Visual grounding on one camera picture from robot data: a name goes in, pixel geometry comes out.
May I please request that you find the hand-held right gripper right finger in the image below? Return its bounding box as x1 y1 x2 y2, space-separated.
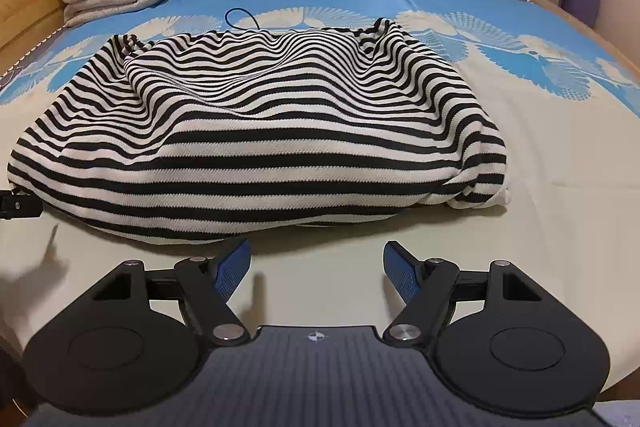
382 242 548 348

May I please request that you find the blue printed bed sheet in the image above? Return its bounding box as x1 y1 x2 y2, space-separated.
0 0 640 408

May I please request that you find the striped hooded sweater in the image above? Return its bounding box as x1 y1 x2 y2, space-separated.
7 7 513 245

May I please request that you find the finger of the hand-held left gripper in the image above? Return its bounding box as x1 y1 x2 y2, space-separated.
0 189 44 221

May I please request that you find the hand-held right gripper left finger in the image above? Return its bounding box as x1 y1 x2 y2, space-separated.
92 238 252 348

